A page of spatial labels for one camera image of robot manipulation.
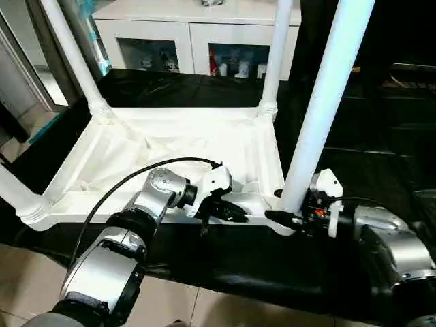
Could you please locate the black cabinet with gold label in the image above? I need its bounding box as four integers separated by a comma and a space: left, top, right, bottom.
296, 0, 396, 82

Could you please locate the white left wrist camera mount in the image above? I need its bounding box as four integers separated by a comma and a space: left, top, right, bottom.
185, 165, 234, 219

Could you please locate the black floor stand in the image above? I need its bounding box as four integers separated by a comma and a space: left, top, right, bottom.
0, 98, 30, 144

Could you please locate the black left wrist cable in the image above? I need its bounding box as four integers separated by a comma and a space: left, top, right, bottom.
69, 157, 224, 270

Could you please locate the white display cabinet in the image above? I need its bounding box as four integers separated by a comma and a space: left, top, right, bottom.
92, 0, 302, 81

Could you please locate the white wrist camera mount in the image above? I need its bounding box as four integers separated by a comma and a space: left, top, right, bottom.
185, 165, 234, 219
311, 168, 343, 238

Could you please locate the teal floor mat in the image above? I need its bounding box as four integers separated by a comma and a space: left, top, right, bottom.
29, 112, 65, 144

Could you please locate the dark low furniture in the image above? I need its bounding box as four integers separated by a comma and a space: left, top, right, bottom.
381, 63, 436, 99

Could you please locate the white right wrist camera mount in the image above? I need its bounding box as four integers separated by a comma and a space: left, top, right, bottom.
311, 168, 343, 238

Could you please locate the white plastic table leg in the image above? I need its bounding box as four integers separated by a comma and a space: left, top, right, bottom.
279, 0, 375, 219
39, 0, 113, 119
0, 165, 52, 232
258, 0, 294, 120

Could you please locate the grey door frame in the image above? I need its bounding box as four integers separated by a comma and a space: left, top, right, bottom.
0, 10, 65, 113

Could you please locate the grey curtain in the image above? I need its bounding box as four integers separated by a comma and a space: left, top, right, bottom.
25, 0, 103, 103

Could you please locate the black mat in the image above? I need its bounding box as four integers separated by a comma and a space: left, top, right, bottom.
0, 67, 436, 327

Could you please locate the light blue rack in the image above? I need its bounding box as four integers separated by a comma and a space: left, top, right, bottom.
80, 0, 112, 74

